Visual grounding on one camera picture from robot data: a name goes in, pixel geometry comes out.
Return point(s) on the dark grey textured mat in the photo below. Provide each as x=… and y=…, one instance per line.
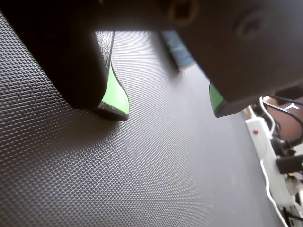
x=118, y=165

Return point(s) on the black round power plug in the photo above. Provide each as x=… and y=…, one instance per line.
x=280, y=143

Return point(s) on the black flat power plug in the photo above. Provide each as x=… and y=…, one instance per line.
x=288, y=163

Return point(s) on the white power strip red switch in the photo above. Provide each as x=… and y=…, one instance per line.
x=265, y=146

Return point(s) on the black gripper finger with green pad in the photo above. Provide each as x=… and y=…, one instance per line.
x=61, y=54
x=236, y=59

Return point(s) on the dark brown chair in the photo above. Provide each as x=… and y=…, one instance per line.
x=290, y=127

